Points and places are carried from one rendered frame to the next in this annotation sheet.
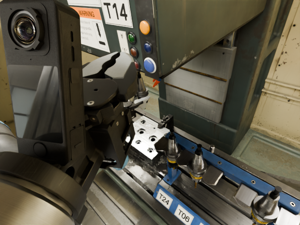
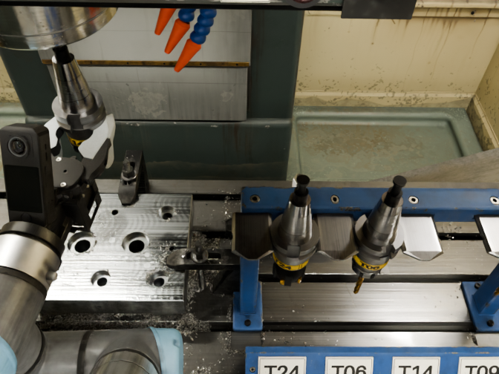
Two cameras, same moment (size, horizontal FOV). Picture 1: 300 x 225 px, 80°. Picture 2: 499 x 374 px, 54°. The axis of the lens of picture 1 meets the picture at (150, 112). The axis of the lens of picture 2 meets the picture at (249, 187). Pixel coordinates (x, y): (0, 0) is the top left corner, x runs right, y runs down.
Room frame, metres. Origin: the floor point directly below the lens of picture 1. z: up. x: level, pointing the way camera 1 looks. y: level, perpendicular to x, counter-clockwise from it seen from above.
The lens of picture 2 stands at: (0.25, 0.25, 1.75)
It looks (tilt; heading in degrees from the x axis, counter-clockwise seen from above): 50 degrees down; 310
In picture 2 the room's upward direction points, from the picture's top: 2 degrees clockwise
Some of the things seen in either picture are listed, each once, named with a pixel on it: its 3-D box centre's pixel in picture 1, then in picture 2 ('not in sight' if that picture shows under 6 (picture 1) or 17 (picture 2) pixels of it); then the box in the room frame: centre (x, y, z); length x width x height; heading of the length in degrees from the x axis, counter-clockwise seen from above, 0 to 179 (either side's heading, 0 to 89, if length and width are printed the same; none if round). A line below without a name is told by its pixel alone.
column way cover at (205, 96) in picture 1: (191, 80); (142, 26); (1.03, -0.31, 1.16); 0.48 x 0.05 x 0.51; 42
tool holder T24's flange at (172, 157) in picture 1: (172, 151); (294, 237); (0.44, -0.07, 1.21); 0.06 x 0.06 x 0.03
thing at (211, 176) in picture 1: (211, 175); (419, 237); (0.32, -0.18, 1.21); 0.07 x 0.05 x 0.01; 132
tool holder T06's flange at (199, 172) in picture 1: (197, 166); (377, 237); (0.36, -0.14, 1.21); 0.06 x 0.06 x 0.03
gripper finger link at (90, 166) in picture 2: (134, 104); (86, 163); (0.67, 0.07, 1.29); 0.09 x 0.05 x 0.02; 110
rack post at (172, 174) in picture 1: (171, 159); (249, 265); (0.52, -0.07, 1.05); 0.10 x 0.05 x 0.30; 132
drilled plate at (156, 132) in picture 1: (147, 137); (111, 249); (0.76, 0.04, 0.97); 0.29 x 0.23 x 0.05; 42
